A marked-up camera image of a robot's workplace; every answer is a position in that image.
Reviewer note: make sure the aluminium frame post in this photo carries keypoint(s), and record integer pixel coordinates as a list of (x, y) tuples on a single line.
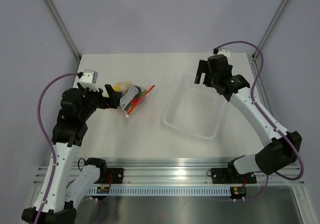
[(62, 28), (280, 10)]

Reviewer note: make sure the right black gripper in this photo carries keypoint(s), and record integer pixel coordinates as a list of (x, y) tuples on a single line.
[(203, 67)]

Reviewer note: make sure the clear zip bag orange zipper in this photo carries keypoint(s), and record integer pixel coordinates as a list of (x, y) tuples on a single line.
[(133, 92)]

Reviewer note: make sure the left aluminium frame post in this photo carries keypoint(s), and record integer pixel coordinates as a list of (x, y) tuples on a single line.
[(62, 28)]

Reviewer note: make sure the left small circuit board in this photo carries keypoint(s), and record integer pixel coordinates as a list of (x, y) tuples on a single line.
[(103, 190)]

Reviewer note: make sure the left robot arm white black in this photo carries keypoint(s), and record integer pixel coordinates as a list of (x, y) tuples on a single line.
[(59, 199)]

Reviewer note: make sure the white slotted cable duct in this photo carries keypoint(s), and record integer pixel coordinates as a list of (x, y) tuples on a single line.
[(148, 191)]

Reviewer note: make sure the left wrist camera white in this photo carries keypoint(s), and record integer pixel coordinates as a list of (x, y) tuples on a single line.
[(89, 79)]

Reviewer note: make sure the small circuit board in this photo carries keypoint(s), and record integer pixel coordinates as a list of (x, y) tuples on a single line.
[(103, 190), (239, 191)]

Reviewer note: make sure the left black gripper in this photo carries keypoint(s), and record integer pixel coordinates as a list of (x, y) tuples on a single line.
[(112, 101)]

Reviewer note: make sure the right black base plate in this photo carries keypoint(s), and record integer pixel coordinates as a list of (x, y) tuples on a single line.
[(221, 176)]

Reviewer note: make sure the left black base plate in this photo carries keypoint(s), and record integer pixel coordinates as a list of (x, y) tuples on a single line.
[(113, 175)]

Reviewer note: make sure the right aluminium frame post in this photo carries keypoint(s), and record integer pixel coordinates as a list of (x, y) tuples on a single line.
[(280, 10)]

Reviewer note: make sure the aluminium mounting rail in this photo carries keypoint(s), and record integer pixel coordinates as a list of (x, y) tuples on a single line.
[(171, 172)]

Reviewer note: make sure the white plastic perforated basket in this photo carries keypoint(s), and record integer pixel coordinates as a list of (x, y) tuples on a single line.
[(194, 109)]

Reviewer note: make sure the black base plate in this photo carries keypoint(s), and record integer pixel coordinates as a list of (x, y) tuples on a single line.
[(113, 175), (221, 176)]

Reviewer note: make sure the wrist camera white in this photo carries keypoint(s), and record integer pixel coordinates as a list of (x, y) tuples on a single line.
[(89, 79), (222, 51)]

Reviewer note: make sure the red dragon fruit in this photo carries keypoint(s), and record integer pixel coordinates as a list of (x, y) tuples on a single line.
[(136, 101)]

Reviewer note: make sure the yellow banana bunch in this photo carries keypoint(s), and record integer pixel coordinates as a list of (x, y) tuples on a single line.
[(121, 87)]

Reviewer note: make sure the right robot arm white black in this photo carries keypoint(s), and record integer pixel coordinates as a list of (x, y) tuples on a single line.
[(280, 146)]

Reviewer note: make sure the right small circuit board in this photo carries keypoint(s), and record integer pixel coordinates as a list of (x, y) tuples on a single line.
[(239, 191)]

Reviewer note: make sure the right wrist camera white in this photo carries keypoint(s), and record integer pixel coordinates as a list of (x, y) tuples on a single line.
[(222, 51)]

